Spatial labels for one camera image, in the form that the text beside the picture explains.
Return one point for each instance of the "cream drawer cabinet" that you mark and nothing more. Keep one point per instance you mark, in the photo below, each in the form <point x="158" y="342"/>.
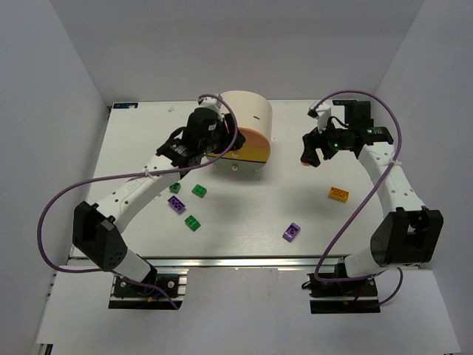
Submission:
<point x="252" y="111"/>

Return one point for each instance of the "orange top drawer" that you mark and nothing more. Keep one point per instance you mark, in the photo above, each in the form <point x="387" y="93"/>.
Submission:
<point x="254" y="138"/>

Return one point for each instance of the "green lego brick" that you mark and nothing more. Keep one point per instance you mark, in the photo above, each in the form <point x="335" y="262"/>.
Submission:
<point x="175" y="188"/>
<point x="192" y="223"/>
<point x="199" y="190"/>

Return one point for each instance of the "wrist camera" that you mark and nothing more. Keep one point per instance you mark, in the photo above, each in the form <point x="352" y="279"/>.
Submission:
<point x="212" y="103"/>
<point x="322" y="113"/>

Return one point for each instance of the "blue label left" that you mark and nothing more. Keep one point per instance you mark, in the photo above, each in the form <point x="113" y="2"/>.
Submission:
<point x="127" y="105"/>

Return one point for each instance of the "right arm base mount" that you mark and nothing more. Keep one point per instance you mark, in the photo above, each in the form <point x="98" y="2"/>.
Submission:
<point x="354" y="297"/>

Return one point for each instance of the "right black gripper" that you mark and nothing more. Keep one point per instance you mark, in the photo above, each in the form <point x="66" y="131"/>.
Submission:
<point x="315" y="141"/>

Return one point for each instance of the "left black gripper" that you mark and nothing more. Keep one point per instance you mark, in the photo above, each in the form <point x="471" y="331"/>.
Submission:
<point x="225" y="132"/>

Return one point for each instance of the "green lego brick middle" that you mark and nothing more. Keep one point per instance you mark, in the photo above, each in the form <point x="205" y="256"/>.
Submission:
<point x="199" y="190"/>

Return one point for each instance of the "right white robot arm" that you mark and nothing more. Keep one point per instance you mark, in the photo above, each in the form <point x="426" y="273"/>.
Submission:
<point x="410" y="230"/>

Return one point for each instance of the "purple lego brick left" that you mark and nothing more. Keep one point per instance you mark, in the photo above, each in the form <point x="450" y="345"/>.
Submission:
<point x="177" y="205"/>

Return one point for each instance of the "green lego brick left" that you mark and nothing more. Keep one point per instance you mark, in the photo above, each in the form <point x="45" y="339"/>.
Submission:
<point x="175" y="188"/>

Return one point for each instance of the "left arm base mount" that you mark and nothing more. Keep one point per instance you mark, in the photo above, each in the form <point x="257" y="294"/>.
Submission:
<point x="168" y="292"/>

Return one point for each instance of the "yellow middle drawer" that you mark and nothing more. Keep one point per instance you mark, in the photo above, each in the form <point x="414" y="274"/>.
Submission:
<point x="259" y="154"/>

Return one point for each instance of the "aluminium rail front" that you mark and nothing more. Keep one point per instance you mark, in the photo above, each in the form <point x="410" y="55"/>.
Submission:
<point x="233" y="262"/>

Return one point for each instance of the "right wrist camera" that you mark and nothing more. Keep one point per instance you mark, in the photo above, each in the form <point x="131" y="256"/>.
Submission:
<point x="322" y="113"/>

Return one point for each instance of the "purple lego brick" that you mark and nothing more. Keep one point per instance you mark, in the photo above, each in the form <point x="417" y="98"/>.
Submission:
<point x="291" y="232"/>
<point x="177" y="205"/>

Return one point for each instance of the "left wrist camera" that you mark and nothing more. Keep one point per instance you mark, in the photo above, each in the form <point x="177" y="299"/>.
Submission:
<point x="212" y="103"/>

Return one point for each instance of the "long yellow lego brick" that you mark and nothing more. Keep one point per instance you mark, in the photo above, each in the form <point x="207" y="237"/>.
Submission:
<point x="338" y="194"/>

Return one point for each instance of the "green lego brick lower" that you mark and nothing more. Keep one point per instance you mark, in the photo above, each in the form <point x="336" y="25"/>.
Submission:
<point x="192" y="223"/>

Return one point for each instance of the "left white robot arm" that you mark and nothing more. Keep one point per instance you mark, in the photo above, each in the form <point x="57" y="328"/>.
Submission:
<point x="98" y="227"/>

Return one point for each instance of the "purple lego brick right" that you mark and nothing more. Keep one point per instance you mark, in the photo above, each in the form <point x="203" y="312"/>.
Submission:
<point x="291" y="232"/>

